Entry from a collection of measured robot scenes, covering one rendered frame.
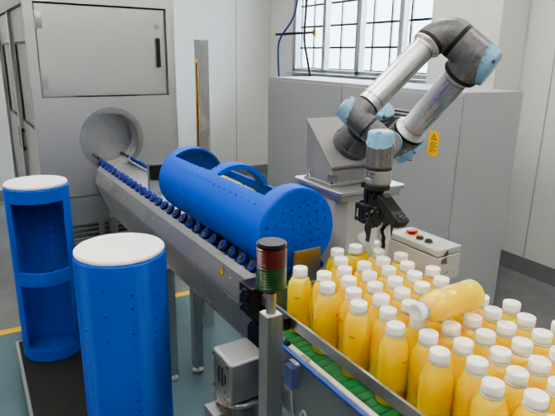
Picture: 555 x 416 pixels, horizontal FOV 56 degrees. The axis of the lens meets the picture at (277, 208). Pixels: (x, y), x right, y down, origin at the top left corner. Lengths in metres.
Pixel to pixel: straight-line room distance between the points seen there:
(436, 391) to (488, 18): 3.44
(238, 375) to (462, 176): 2.10
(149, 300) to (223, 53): 5.57
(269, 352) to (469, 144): 2.24
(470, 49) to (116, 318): 1.32
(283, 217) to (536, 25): 3.11
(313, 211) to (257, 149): 5.69
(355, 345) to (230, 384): 0.37
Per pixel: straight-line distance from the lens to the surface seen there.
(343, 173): 2.02
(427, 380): 1.10
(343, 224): 1.99
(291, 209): 1.62
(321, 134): 2.06
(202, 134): 2.99
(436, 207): 3.24
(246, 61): 7.15
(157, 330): 1.75
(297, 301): 1.41
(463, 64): 1.73
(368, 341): 1.26
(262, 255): 1.06
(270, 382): 1.20
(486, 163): 3.32
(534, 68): 4.35
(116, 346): 1.73
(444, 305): 1.16
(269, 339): 1.14
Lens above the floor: 1.62
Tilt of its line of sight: 16 degrees down
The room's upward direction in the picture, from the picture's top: 1 degrees clockwise
